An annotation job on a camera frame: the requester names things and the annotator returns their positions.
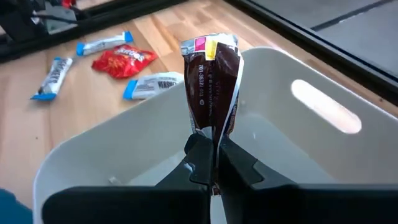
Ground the blue plastic bin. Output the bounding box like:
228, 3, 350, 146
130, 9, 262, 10
0, 188, 34, 224

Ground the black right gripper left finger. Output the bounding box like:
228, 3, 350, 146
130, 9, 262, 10
40, 133, 215, 224

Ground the white blue candy bar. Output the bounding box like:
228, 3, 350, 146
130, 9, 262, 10
123, 71, 185, 101
76, 30, 134, 57
30, 56, 74, 101

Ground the brown chocolate bar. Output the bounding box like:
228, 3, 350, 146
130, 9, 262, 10
180, 32, 245, 197

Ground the black aluminium table frame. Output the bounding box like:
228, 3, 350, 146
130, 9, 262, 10
0, 0, 398, 108

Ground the red Skittles bag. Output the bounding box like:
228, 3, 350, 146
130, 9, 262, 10
91, 44, 159, 80

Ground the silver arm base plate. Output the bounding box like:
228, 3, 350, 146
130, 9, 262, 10
45, 12, 78, 35

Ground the grey plastic bin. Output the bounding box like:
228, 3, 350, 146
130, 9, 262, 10
32, 46, 398, 224

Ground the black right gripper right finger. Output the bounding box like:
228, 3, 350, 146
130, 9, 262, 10
217, 136, 398, 224

